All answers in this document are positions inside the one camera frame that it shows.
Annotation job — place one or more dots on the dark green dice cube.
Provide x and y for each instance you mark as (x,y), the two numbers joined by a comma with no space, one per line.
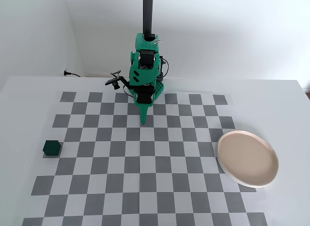
(51,148)

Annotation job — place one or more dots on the black wrist camera board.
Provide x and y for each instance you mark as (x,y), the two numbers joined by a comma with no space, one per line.
(113,81)

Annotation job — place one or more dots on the black vertical pole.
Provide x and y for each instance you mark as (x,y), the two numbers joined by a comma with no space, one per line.
(147,12)

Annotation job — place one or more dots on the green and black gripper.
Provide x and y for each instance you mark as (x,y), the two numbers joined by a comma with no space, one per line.
(145,97)

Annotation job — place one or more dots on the grey white checkerboard mat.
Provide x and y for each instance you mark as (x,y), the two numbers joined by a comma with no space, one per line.
(150,167)

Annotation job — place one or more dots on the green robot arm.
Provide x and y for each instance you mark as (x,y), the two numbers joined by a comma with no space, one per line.
(143,75)

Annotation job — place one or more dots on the beige round plate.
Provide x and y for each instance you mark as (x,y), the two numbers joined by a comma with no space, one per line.
(247,158)

